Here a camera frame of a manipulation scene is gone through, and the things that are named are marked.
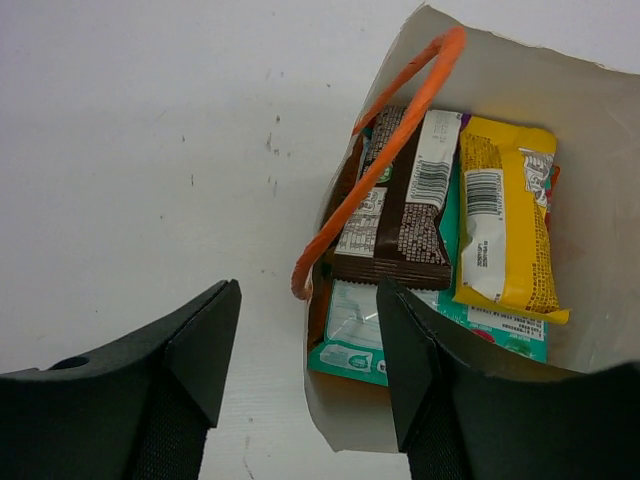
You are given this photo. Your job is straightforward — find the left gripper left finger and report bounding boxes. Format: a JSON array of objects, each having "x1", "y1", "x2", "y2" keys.
[{"x1": 1, "y1": 280, "x2": 242, "y2": 479}]

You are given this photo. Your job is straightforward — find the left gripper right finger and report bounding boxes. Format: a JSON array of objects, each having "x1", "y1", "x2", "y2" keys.
[{"x1": 376, "y1": 279, "x2": 639, "y2": 479}]

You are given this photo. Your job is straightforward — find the teal snack packet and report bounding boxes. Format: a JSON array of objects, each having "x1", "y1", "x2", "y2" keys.
[{"x1": 307, "y1": 174, "x2": 549, "y2": 387}]

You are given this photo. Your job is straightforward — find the yellow snack packet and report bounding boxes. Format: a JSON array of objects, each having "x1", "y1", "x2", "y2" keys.
[{"x1": 454, "y1": 116, "x2": 570, "y2": 325}]

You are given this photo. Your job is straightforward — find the brown chocolate bar wrapper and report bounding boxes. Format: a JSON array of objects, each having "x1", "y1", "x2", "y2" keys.
[{"x1": 331, "y1": 110, "x2": 464, "y2": 291}]

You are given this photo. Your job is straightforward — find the colourful candy packet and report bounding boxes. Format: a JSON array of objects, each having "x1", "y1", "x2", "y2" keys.
[{"x1": 545, "y1": 165, "x2": 561, "y2": 231}]

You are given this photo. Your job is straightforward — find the white paper bag orange handles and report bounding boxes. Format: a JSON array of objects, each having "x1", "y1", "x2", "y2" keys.
[{"x1": 304, "y1": 3, "x2": 639, "y2": 453}]

